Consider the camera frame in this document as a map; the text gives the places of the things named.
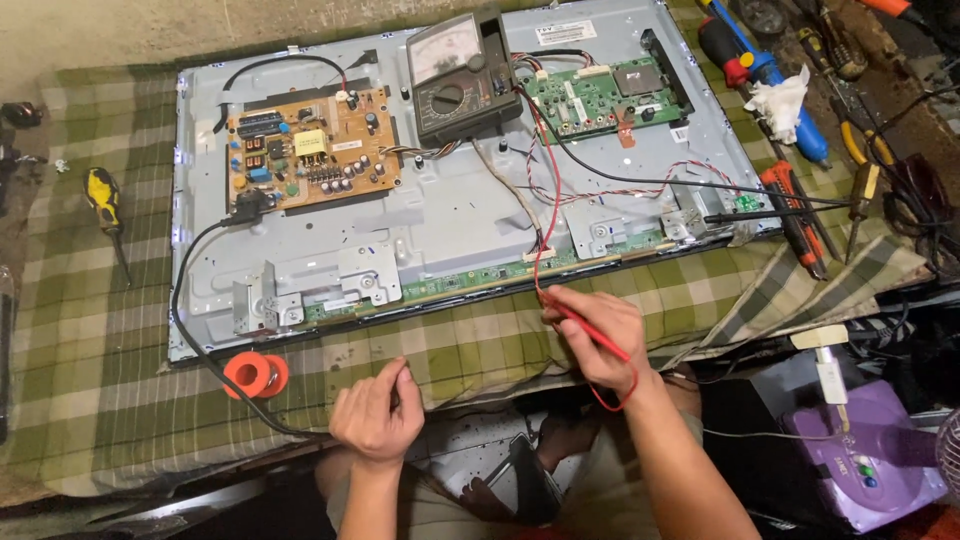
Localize green main circuit board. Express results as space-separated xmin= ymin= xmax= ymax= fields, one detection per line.
xmin=519 ymin=55 xmax=693 ymax=139

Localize white crumpled tissue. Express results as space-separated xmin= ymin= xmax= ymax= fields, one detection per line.
xmin=743 ymin=63 xmax=813 ymax=146

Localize red probe lead wire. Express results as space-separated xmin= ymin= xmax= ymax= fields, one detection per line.
xmin=514 ymin=84 xmax=640 ymax=414

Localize black multimeter probe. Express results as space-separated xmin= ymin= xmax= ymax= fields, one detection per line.
xmin=701 ymin=204 xmax=854 ymax=225

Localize orange utility knife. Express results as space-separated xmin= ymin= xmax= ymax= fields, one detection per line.
xmin=758 ymin=159 xmax=829 ymax=282

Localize yellow black screwdriver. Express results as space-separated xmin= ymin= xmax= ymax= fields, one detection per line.
xmin=81 ymin=166 xmax=135 ymax=288

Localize silver television back chassis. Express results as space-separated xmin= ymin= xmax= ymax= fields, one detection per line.
xmin=166 ymin=0 xmax=785 ymax=366

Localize blue desoldering pump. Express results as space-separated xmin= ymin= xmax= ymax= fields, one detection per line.
xmin=705 ymin=0 xmax=834 ymax=169

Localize white plug adapter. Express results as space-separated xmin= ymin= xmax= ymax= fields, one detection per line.
xmin=813 ymin=344 xmax=853 ymax=435

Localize purple plastic device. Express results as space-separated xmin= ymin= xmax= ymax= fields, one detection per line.
xmin=778 ymin=378 xmax=951 ymax=535

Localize red multimeter probe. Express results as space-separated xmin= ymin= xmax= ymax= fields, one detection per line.
xmin=538 ymin=289 xmax=633 ymax=364

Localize black power cable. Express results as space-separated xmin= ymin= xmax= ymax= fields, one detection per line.
xmin=169 ymin=191 xmax=336 ymax=441

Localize long green strip board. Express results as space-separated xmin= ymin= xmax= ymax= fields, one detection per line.
xmin=301 ymin=238 xmax=676 ymax=325

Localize green checked cloth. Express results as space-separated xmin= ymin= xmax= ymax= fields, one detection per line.
xmin=0 ymin=0 xmax=933 ymax=500

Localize small fan grille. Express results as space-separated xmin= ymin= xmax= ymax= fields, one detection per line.
xmin=933 ymin=407 xmax=960 ymax=498

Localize black analog multimeter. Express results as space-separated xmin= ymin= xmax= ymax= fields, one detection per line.
xmin=405 ymin=9 xmax=525 ymax=149

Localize person's right hand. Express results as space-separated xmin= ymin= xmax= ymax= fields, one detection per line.
xmin=540 ymin=285 xmax=651 ymax=400

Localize person's left hand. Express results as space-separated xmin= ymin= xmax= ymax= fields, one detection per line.
xmin=328 ymin=356 xmax=426 ymax=468

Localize yellow handled pliers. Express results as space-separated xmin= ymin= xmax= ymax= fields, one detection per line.
xmin=828 ymin=96 xmax=899 ymax=171

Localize black probe lead wire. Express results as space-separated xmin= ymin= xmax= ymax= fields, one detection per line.
xmin=516 ymin=87 xmax=852 ymax=206

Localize red black screwdriver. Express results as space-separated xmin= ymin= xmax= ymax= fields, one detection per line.
xmin=696 ymin=15 xmax=756 ymax=90

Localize black backlight wire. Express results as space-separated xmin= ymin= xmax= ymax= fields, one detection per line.
xmin=212 ymin=54 xmax=351 ymax=137

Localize multicolour wire bundle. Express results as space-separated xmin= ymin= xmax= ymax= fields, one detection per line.
xmin=378 ymin=138 xmax=462 ymax=163

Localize orange solder spool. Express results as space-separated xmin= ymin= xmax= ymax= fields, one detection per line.
xmin=222 ymin=351 xmax=291 ymax=402

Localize person's legs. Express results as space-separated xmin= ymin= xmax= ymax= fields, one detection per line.
xmin=313 ymin=382 xmax=708 ymax=540

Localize amber handled screwdriver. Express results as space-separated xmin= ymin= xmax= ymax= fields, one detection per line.
xmin=795 ymin=25 xmax=870 ymax=84

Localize brown power supply board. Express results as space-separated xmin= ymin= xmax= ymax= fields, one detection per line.
xmin=225 ymin=86 xmax=404 ymax=216

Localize red white twisted wire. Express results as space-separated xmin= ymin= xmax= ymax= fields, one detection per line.
xmin=523 ymin=123 xmax=745 ymax=210

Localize tangle of black cables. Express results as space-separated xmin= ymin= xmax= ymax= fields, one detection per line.
xmin=873 ymin=81 xmax=960 ymax=280

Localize tan handled soldering iron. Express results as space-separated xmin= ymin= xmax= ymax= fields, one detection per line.
xmin=844 ymin=160 xmax=882 ymax=265

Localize grey flat ribbon cable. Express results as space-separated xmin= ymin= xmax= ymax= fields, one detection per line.
xmin=470 ymin=137 xmax=558 ymax=262

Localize small black tool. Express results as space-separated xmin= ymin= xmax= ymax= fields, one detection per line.
xmin=0 ymin=100 xmax=45 ymax=129

